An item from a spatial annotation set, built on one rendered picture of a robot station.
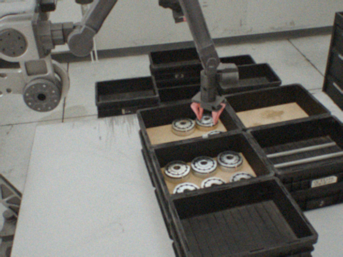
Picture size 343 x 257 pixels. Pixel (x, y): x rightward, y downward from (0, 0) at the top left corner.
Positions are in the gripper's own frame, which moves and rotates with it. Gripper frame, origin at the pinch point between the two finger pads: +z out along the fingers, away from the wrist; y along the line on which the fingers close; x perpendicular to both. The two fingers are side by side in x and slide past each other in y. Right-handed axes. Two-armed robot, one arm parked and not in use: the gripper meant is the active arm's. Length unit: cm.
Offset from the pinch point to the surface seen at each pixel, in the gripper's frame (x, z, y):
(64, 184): 24, 38, 57
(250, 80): -140, 58, 37
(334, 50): -175, 40, -8
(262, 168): -2.8, 16.5, -21.9
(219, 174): 0.2, 23.7, -6.0
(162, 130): -15.6, 24.5, 30.5
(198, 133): -20.9, 24.1, 14.7
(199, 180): 7.0, 23.9, -0.8
